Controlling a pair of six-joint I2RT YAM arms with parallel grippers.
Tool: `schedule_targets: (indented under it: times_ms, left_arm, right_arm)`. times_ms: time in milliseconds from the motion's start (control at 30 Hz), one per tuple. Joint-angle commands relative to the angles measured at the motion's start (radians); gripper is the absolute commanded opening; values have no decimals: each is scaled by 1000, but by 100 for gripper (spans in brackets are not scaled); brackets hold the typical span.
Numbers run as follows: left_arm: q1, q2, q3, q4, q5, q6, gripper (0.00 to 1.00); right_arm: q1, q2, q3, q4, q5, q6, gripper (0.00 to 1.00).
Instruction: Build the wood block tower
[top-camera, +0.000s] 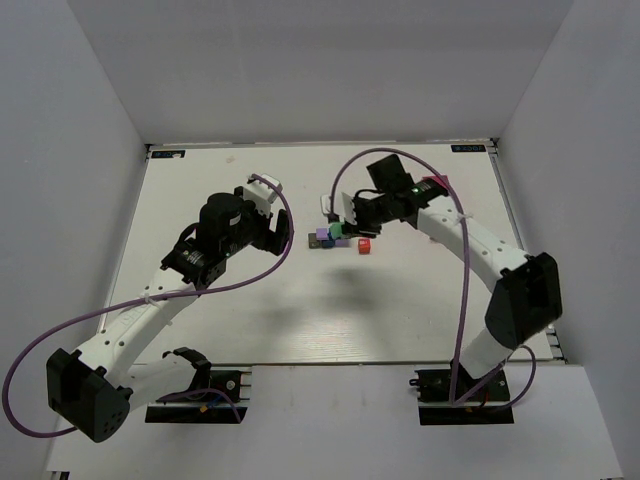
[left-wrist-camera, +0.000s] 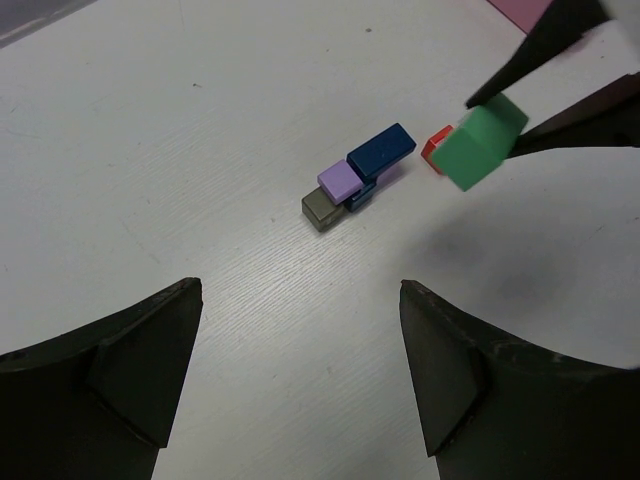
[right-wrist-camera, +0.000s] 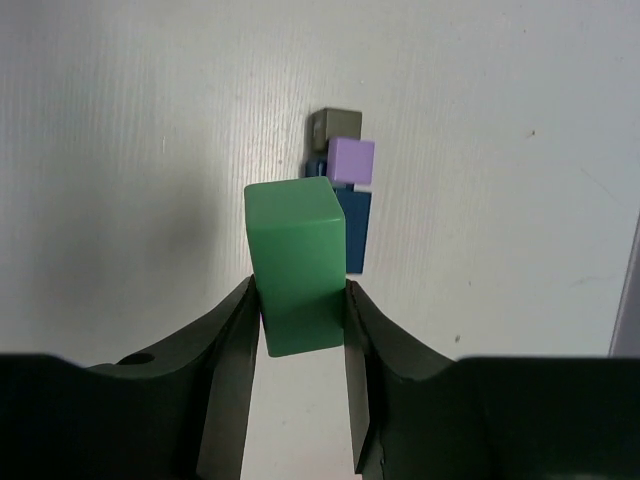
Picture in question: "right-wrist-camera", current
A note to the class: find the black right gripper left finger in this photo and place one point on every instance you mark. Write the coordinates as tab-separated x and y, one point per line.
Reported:
177	409

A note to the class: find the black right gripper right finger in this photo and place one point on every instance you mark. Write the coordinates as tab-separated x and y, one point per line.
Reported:
416	414

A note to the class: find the green wooden block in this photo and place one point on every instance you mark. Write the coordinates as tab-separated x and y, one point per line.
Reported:
296	232

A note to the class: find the long dark blue block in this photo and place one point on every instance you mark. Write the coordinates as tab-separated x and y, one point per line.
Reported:
356	207

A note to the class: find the purple wooden cube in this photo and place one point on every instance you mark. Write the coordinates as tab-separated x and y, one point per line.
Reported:
350	161

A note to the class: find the small dark blue cube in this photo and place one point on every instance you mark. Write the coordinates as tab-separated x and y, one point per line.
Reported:
315	167

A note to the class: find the olive wooden cube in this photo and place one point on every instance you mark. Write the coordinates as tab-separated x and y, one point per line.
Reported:
329	123

